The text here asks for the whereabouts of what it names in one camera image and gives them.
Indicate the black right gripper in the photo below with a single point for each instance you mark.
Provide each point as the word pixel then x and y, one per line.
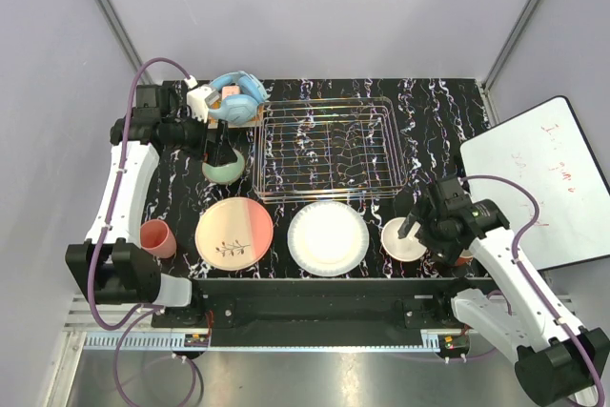
pixel 446 252

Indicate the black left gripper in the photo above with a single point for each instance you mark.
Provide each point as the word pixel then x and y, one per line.
pixel 214 152

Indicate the green ceramic bowl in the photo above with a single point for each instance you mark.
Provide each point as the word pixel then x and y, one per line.
pixel 226 174

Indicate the orange and white bowl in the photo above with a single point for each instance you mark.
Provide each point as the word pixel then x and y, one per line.
pixel 407 249

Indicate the white paper plate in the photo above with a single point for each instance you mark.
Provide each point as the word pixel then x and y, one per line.
pixel 328 238

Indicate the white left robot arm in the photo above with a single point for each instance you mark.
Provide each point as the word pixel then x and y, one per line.
pixel 112 265

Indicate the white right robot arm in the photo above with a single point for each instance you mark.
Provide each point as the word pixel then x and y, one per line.
pixel 555 356

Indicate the wooden board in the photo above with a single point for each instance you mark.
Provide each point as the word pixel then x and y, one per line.
pixel 248 122

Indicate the blue headphones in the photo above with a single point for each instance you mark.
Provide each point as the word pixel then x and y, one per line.
pixel 238 109

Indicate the small pink box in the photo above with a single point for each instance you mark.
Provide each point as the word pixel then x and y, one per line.
pixel 231 90

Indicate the orange ceramic mug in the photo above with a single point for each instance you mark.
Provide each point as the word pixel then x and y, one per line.
pixel 462 259

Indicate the pink and cream plate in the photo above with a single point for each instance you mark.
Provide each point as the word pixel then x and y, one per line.
pixel 234 234

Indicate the pink plastic cup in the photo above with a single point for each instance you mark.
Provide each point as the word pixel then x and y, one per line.
pixel 157 239

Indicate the white whiteboard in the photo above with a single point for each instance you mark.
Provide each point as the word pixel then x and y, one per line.
pixel 538 164

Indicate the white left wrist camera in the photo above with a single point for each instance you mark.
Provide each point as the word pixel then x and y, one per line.
pixel 200 99

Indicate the wire dish rack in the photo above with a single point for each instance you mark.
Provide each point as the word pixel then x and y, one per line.
pixel 333 148

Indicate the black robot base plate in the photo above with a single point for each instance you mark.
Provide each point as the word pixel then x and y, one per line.
pixel 290 313

